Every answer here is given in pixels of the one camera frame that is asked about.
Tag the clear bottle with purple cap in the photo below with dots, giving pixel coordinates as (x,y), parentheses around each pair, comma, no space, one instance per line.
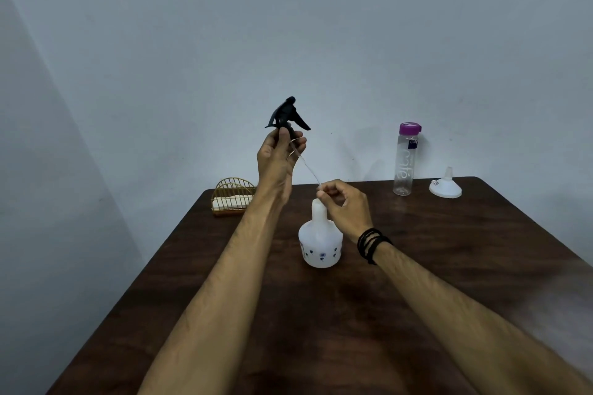
(406,163)

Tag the black wrist bands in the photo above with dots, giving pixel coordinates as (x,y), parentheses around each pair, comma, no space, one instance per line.
(372,244)

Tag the white spray bottle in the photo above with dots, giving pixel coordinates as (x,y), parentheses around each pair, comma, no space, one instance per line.
(320,242)

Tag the white funnel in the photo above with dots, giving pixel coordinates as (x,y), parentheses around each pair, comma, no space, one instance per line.
(445,186)

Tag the person's left hand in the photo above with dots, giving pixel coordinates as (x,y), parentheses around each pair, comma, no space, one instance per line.
(273,168)

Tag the black spray trigger with tube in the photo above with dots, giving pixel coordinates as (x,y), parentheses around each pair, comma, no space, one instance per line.
(286,113)

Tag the person's right hand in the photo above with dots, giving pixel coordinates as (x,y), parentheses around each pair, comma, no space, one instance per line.
(352,212)

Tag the white napkins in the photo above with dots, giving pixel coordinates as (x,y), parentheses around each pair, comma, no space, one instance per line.
(231,201)

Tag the person's left thumb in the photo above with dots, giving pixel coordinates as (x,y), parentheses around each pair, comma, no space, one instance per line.
(278,139)

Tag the person's left forearm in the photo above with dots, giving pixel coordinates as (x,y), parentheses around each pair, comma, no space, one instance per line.
(222,297)

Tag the person's right forearm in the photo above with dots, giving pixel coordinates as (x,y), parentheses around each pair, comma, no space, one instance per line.
(468,320)

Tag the person's right thumb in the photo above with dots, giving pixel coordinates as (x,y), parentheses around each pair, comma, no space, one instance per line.
(325,205)

